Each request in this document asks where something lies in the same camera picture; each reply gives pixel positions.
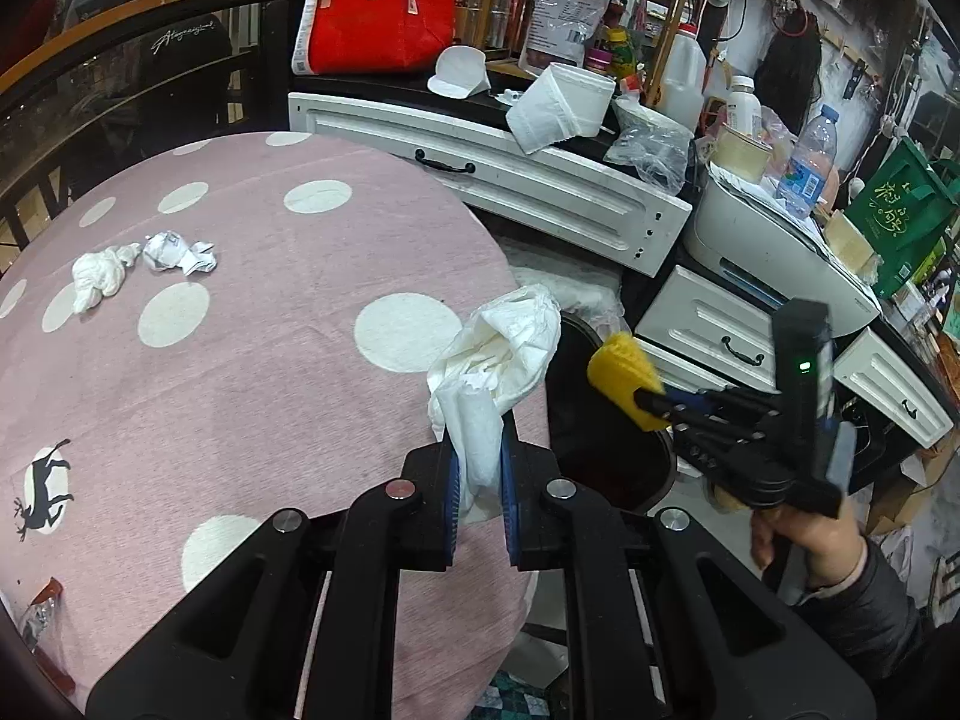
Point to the white drawer front panel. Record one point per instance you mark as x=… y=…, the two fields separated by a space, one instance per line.
x=525 y=184

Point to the cardboard box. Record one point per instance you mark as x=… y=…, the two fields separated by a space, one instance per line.
x=904 y=487

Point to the curved wooden counter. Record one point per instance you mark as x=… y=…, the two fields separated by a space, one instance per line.
x=150 y=4

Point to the white plastic jug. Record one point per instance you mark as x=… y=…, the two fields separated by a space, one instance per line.
x=684 y=86

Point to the beige paper bowl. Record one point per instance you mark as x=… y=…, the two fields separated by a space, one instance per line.
x=739 y=154

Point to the black trash bin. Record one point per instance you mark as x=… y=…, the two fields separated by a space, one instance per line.
x=600 y=457

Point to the white plastic sack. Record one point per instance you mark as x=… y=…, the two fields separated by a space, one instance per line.
x=574 y=289

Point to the white crumpled tissue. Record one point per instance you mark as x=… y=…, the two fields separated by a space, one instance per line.
x=101 y=274

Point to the person's right hand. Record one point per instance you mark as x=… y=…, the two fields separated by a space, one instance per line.
x=829 y=547

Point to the white paper bag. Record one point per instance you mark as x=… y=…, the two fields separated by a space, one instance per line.
x=559 y=109

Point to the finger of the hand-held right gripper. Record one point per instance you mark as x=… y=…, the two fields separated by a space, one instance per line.
x=682 y=421
x=705 y=397

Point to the silver red foil wrapper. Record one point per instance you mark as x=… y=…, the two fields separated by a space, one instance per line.
x=45 y=630

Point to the white plastic bag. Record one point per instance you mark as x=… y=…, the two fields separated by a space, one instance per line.
x=480 y=382

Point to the checkered floor mat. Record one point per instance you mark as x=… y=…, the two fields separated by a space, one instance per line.
x=517 y=701

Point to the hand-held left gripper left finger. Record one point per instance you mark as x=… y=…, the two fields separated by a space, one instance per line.
x=451 y=517

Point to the white drawer cabinet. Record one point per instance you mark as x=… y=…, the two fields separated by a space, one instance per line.
x=697 y=315

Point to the colourful small bottle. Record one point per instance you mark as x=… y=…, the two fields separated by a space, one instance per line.
x=619 y=52

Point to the clear water bottle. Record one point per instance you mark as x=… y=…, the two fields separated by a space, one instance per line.
x=806 y=165

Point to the white labelled food packet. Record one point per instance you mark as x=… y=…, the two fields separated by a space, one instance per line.
x=562 y=19

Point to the person's right forearm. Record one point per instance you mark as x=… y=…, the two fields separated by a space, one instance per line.
x=870 y=615

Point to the clear crumpled plastic bag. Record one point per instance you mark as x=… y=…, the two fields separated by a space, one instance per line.
x=649 y=146

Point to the crumpled printed paper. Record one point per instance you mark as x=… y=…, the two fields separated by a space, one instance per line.
x=176 y=251

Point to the red tote bag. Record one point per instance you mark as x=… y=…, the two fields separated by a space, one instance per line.
x=375 y=22

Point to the yellow foam piece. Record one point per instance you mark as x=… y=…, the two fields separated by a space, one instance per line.
x=619 y=371

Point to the white printer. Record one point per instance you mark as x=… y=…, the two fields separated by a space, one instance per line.
x=765 y=255

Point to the small white bottle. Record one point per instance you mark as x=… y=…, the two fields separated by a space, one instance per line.
x=742 y=109

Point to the green tote bag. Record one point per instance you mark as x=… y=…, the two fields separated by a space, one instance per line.
x=904 y=217

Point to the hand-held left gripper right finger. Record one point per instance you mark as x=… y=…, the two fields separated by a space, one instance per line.
x=508 y=510

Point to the black chair with script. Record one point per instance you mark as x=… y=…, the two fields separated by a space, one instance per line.
x=184 y=67

